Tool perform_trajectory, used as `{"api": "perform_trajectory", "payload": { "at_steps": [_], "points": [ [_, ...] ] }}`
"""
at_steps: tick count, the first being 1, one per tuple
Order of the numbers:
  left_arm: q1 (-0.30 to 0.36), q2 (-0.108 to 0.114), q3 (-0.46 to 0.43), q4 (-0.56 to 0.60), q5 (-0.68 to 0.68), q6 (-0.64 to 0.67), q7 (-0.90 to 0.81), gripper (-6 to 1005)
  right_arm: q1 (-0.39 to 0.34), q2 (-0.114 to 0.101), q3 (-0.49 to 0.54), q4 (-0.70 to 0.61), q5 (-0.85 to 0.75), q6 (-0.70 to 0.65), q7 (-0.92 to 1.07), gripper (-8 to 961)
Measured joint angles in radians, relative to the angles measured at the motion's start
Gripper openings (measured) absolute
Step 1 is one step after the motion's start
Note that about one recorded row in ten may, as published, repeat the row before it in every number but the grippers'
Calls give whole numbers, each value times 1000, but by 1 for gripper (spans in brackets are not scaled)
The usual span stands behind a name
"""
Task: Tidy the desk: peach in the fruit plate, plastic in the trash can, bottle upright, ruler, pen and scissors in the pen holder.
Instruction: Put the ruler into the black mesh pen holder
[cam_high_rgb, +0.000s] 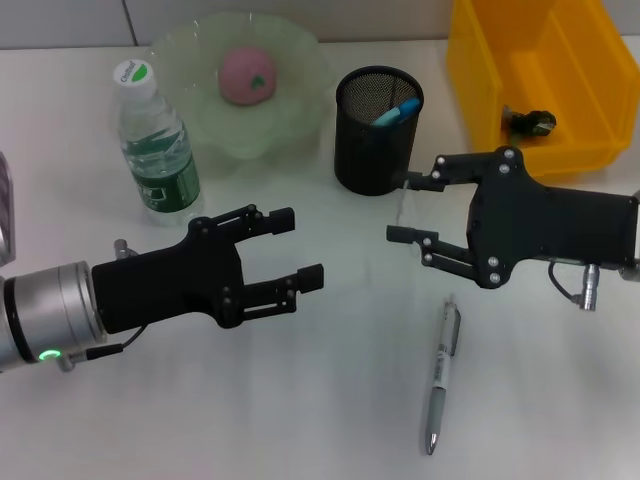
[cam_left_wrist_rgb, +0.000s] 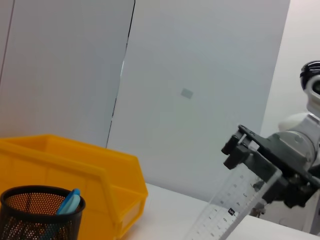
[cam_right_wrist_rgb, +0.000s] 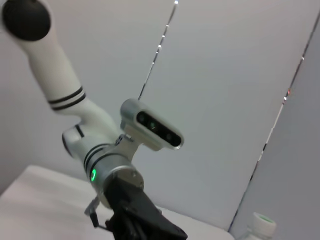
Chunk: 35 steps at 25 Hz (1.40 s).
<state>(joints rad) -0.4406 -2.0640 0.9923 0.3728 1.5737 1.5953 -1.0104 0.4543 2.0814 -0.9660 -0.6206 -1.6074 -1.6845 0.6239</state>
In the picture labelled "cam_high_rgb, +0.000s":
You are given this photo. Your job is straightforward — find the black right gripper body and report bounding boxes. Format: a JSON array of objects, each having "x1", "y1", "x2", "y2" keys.
[{"x1": 464, "y1": 146, "x2": 640, "y2": 290}]

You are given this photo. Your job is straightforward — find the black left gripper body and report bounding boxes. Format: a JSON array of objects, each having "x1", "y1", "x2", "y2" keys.
[{"x1": 91, "y1": 215, "x2": 249, "y2": 335}]

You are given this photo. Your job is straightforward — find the clear plastic ruler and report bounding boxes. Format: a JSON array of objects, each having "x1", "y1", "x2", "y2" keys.
[{"x1": 394, "y1": 172, "x2": 419, "y2": 229}]

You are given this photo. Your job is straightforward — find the green plastic wrapper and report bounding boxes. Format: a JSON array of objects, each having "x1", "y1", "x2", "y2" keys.
[{"x1": 500, "y1": 104, "x2": 558, "y2": 147}]

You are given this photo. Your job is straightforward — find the blue scissors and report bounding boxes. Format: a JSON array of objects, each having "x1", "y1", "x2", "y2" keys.
[{"x1": 369, "y1": 97, "x2": 421, "y2": 127}]

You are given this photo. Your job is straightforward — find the clear plastic water bottle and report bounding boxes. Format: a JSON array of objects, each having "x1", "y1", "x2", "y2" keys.
[{"x1": 110, "y1": 58, "x2": 205, "y2": 227}]

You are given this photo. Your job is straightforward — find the silver ballpoint pen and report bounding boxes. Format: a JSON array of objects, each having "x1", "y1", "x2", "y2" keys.
[{"x1": 424, "y1": 293, "x2": 462, "y2": 456}]

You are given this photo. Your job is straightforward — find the pink toy peach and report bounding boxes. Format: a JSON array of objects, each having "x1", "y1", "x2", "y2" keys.
[{"x1": 217, "y1": 43, "x2": 278, "y2": 106}]

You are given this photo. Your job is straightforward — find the black mesh pen holder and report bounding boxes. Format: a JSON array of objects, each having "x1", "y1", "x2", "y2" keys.
[{"x1": 333, "y1": 65, "x2": 425, "y2": 197}]

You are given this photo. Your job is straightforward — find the translucent green fruit plate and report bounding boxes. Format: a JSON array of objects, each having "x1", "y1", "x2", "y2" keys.
[{"x1": 147, "y1": 13, "x2": 335, "y2": 176}]

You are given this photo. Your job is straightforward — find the yellow plastic bin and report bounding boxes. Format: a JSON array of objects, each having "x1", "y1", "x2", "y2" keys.
[{"x1": 445, "y1": 0, "x2": 640, "y2": 184}]

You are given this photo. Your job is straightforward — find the right gripper cable with plug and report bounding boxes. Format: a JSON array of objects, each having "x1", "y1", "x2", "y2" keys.
[{"x1": 546, "y1": 258, "x2": 602, "y2": 312}]

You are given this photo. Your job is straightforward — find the gripper cable with plug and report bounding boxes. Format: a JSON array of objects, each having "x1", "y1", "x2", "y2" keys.
[
  {"x1": 546, "y1": 258, "x2": 602, "y2": 312},
  {"x1": 53, "y1": 238, "x2": 152, "y2": 373}
]

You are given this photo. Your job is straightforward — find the left gripper cable with plug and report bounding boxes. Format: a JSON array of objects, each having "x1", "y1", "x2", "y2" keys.
[{"x1": 53, "y1": 238, "x2": 152, "y2": 373}]

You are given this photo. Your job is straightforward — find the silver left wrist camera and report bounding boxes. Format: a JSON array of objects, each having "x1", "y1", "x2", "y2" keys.
[{"x1": 0, "y1": 152, "x2": 17, "y2": 264}]

